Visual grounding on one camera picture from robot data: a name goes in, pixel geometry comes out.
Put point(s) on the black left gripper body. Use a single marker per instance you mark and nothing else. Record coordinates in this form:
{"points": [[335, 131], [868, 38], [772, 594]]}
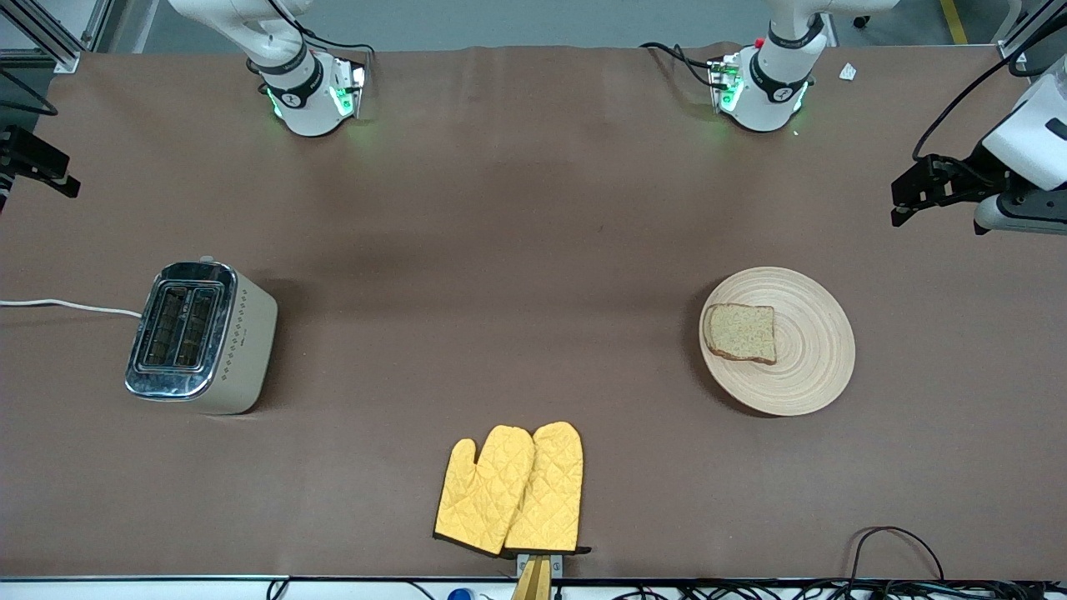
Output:
{"points": [[969, 174]]}

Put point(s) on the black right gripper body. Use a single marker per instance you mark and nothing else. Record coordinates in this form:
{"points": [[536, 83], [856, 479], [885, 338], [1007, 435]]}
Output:
{"points": [[18, 150]]}

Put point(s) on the round wooden plate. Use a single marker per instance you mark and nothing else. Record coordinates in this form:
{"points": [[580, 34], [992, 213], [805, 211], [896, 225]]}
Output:
{"points": [[809, 350]]}

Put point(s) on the brown bread slice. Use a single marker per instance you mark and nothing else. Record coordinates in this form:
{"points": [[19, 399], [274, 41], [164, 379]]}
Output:
{"points": [[742, 333]]}

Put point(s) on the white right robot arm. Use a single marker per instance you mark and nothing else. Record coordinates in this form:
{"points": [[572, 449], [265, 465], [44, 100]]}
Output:
{"points": [[308, 100]]}

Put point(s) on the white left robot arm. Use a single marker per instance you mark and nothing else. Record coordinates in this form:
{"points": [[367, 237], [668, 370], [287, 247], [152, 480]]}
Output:
{"points": [[771, 92]]}

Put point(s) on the chrome and beige toaster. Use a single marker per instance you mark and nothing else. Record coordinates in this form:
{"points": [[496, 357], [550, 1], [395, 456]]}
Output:
{"points": [[242, 350]]}

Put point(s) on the small white paper scrap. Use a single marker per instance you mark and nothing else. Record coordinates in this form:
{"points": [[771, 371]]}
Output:
{"points": [[848, 72]]}

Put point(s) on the brown table cover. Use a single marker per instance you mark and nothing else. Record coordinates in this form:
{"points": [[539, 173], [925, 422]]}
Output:
{"points": [[533, 208]]}

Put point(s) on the small metal bracket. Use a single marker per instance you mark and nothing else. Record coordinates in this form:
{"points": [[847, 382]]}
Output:
{"points": [[557, 565]]}

